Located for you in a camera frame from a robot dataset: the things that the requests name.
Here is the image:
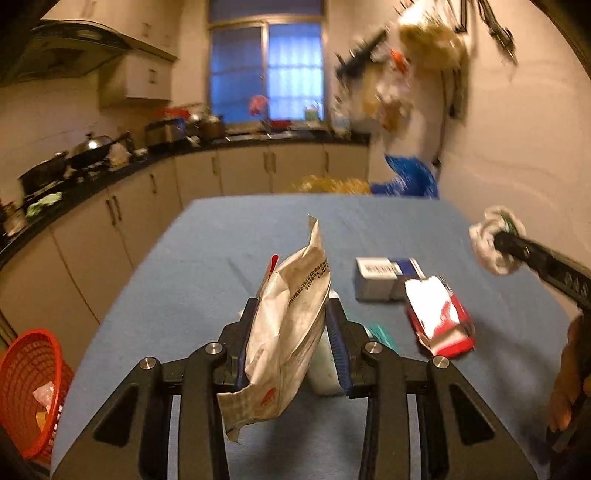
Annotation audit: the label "kitchen window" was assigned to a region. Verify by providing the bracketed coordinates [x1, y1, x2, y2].
[207, 0, 326, 125]

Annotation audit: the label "yellow plastic bag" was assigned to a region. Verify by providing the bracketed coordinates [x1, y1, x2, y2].
[294, 174, 373, 195]

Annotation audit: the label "beige wall cabinets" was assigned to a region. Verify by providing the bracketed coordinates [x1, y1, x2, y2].
[41, 0, 181, 104]

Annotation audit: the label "white plastic bottle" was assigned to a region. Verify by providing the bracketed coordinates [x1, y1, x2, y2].
[307, 290, 347, 398]

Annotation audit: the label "white tissue ball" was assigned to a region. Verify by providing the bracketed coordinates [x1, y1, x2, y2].
[468, 204, 528, 278]

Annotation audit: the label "beige base cabinets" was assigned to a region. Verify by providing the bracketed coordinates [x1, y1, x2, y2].
[0, 141, 371, 356]

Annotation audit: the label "blue tablecloth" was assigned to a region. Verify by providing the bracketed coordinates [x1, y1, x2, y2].
[51, 194, 583, 480]

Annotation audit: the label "steel pot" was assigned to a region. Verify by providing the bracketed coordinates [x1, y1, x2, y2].
[198, 115, 226, 140]

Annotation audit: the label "red plastic basket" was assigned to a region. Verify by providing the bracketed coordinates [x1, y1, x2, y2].
[0, 329, 75, 461]

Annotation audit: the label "green cloth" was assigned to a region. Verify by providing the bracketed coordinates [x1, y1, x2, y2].
[25, 191, 64, 219]

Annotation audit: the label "hanging cluster of plastic bags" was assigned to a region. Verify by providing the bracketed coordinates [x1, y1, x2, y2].
[332, 8, 468, 136]

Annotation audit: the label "blue plastic bag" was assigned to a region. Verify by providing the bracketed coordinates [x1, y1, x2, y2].
[370, 154, 440, 199]

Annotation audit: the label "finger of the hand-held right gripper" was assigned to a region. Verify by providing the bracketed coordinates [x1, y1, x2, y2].
[492, 231, 563, 284]

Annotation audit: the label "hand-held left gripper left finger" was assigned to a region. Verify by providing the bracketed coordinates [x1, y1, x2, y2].
[51, 298, 257, 480]

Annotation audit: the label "blue and white small box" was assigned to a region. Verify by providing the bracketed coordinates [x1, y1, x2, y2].
[355, 256, 426, 304]

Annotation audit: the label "white foil snack bag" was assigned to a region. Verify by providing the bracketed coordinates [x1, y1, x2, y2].
[216, 213, 333, 445]

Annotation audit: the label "hanging black utensil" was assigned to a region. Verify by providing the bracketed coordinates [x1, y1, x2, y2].
[475, 0, 519, 64]

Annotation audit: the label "range hood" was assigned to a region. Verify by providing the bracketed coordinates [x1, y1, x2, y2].
[0, 18, 179, 88]

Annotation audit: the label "red and white carton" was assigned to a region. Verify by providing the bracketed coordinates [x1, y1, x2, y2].
[403, 274, 477, 359]

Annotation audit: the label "wok with metal lid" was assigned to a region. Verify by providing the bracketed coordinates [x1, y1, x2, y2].
[66, 131, 136, 171]

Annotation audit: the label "pink wrapper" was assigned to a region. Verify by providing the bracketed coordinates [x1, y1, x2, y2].
[32, 382, 57, 408]

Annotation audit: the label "black kitchen countertop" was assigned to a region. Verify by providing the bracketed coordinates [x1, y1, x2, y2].
[0, 130, 371, 271]

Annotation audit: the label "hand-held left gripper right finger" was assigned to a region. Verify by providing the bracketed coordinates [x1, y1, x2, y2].
[325, 298, 539, 480]

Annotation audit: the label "metal countertop appliance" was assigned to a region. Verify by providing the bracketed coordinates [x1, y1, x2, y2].
[144, 117, 186, 147]

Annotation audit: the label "black cooking pot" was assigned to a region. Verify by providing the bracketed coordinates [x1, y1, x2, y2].
[18, 152, 71, 193]

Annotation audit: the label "person's right hand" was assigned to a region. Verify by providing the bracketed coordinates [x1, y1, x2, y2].
[549, 313, 591, 433]

